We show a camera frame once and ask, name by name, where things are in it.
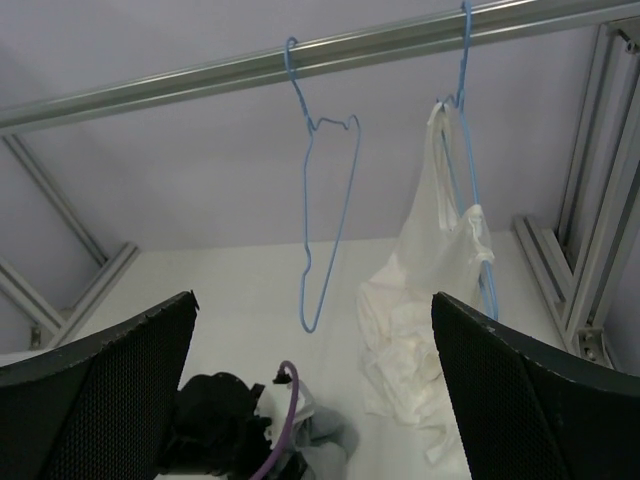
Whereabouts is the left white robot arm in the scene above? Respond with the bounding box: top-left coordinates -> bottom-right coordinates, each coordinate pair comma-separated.
158,370 -> 304,479

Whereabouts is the aluminium hanging rail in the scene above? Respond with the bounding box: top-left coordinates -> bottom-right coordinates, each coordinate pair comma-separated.
1,1 -> 639,134

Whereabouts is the aluminium frame post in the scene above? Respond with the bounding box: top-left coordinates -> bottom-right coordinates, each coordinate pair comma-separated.
1,135 -> 139,354
513,15 -> 639,368

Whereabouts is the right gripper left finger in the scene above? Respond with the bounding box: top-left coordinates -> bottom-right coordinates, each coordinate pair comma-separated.
1,291 -> 198,479

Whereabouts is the grey tank top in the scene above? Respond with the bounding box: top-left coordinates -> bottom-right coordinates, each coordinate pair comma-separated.
291,406 -> 359,480

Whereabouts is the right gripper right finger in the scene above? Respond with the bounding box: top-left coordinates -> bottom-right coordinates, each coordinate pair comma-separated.
442,302 -> 639,479

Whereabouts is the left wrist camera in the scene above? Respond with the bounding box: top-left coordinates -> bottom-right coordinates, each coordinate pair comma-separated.
254,380 -> 315,444

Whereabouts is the right aluminium frame post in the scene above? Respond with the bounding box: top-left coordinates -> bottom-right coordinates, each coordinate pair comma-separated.
513,15 -> 639,368

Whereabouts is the white tank top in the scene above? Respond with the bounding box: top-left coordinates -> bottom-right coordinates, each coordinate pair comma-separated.
356,102 -> 495,465

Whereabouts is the light blue wire hanger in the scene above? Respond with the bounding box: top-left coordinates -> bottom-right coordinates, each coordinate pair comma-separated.
283,36 -> 362,334

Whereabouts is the left aluminium frame post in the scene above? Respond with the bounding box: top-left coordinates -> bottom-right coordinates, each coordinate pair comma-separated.
1,135 -> 139,354

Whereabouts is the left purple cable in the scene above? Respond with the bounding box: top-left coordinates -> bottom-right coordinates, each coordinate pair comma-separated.
249,360 -> 302,480

